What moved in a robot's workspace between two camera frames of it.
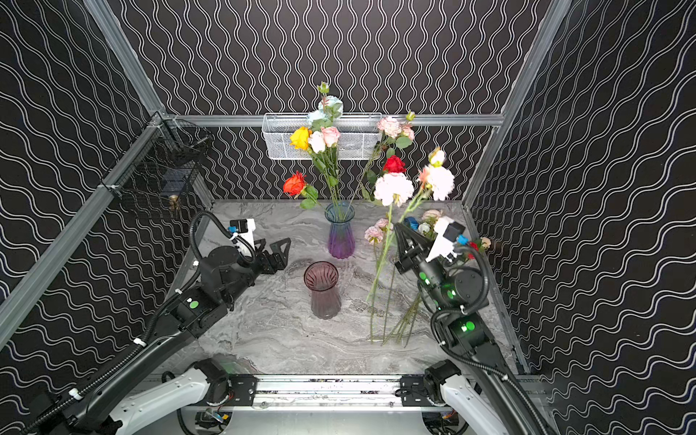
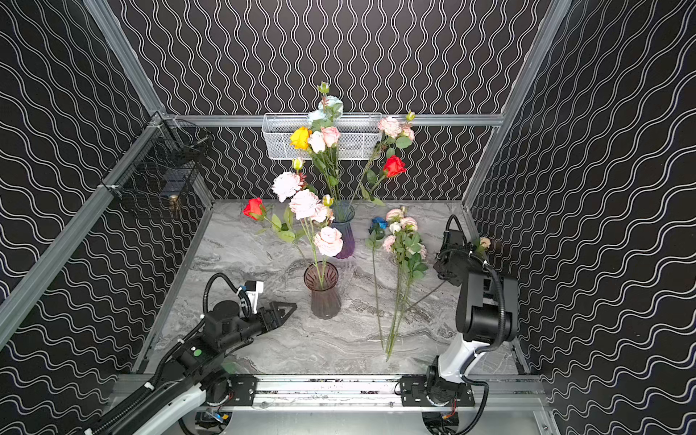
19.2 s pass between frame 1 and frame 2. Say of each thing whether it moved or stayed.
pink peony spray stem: stayed
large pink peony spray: moved
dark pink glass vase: stayed
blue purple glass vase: stayed
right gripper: moved
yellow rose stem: stayed
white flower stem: stayed
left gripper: moved
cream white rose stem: stayed
